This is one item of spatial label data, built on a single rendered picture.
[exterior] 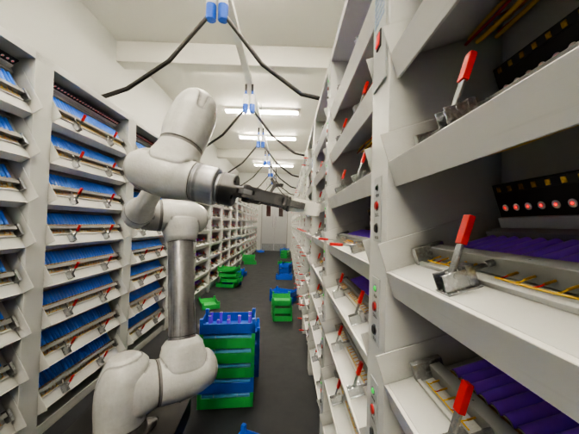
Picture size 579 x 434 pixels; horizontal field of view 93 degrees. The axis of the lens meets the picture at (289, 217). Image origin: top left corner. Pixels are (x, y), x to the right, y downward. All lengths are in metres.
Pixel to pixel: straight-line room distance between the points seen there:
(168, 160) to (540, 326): 0.62
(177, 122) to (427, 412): 0.70
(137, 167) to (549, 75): 0.64
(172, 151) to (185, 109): 0.11
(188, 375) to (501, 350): 1.03
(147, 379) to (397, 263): 0.91
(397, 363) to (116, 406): 0.88
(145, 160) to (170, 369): 0.76
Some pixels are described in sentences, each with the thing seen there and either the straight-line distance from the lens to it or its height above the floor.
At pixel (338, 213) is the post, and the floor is 1.06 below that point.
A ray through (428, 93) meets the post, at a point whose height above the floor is 1.25.
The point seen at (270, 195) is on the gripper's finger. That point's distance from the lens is 0.59.
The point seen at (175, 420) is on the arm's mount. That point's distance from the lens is 1.33.
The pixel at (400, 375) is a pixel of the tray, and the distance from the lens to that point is 0.57.
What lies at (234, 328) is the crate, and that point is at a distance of 1.66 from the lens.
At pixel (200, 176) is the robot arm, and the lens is 0.63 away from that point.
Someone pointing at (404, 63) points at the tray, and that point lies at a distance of 0.55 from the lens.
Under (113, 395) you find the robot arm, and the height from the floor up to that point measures 0.46.
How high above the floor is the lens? 1.01
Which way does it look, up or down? 1 degrees up
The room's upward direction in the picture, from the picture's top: 2 degrees clockwise
